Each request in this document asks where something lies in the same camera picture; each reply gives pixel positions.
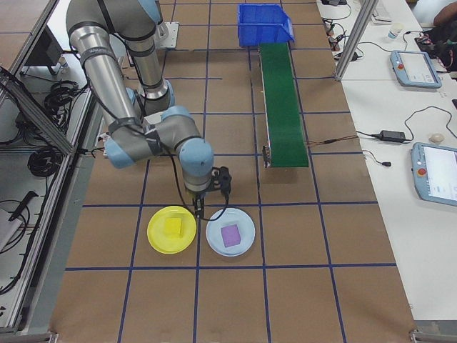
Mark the green conveyor belt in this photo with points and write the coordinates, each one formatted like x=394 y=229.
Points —
x=285 y=125

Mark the black power adapter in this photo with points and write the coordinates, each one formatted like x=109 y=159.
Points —
x=391 y=135

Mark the purple foam cube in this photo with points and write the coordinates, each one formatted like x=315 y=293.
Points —
x=231 y=236

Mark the light blue round plate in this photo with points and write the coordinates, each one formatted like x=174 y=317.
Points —
x=214 y=243

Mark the yellow foam cube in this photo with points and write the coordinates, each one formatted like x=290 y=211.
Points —
x=173 y=226

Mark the yellow round plate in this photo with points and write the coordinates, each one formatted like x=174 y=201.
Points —
x=157 y=239

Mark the blue plastic storage bin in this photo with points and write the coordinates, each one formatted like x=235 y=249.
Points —
x=257 y=35

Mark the small brown circuit board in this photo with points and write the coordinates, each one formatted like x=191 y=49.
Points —
x=337 y=46
x=329 y=28

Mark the black equipment box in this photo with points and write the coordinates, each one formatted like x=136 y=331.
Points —
x=44 y=53

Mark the white paper cup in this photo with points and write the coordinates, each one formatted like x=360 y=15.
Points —
x=395 y=32

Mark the small white egg-shaped object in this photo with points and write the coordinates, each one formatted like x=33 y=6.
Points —
x=436 y=138

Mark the light blue teach pendant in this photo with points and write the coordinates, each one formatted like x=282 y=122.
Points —
x=439 y=175
x=417 y=69

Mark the V-shaped metal bar frame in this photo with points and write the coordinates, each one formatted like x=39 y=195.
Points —
x=35 y=112

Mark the tall aluminium stand post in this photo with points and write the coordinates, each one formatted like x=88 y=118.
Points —
x=351 y=46

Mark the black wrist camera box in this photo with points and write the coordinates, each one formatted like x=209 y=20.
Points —
x=224 y=180

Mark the person bare forearm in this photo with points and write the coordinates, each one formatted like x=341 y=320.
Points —
x=446 y=16

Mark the aluminium corner bar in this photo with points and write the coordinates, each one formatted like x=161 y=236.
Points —
x=435 y=336
x=25 y=338

